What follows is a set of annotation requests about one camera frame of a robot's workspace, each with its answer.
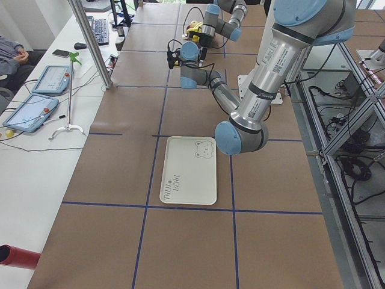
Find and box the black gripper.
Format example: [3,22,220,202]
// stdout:
[198,33,214,62]

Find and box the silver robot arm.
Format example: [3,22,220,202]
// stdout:
[198,0,248,61]
[179,1,356,155]

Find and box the black keyboard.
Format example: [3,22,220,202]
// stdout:
[91,19,109,46]

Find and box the white bear tray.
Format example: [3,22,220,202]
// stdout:
[159,136,217,205]

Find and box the black computer mouse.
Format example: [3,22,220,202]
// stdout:
[73,42,87,50]

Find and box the black smartphone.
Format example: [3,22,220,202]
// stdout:
[52,49,70,58]

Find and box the blue teach pendant far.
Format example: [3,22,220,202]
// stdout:
[32,66,70,95]

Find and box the blue teach pendant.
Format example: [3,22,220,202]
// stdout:
[3,93,59,132]
[32,66,70,95]

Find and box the blue teach pendant near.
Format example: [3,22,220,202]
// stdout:
[3,93,59,132]

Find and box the seated person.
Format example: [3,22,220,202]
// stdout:
[1,36,45,94]

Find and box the red cylinder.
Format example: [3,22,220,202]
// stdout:
[1,244,41,270]

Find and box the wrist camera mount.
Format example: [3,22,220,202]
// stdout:
[167,39,182,69]

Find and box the aluminium frame post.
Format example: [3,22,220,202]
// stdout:
[68,0,112,89]

